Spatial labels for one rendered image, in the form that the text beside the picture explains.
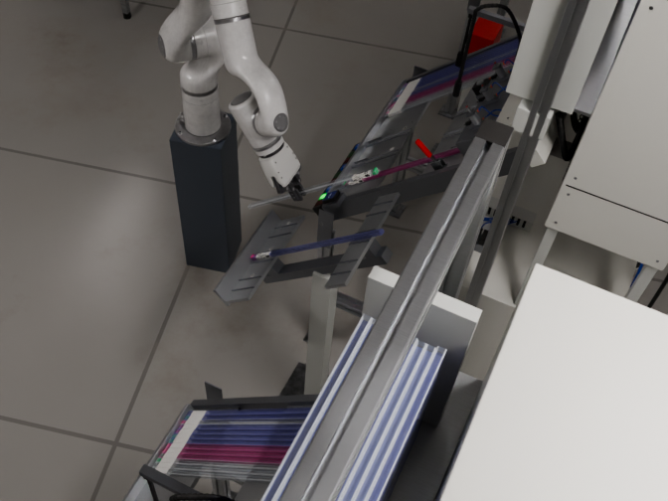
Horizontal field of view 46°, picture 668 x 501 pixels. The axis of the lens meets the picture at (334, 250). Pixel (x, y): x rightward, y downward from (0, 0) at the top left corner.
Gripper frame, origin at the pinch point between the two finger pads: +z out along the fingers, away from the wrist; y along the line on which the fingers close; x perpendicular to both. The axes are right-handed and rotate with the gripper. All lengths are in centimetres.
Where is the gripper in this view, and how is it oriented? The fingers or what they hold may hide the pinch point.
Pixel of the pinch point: (297, 192)
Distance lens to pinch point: 219.3
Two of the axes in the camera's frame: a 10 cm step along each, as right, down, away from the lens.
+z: 4.3, 7.2, 5.5
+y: -4.3, 7.0, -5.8
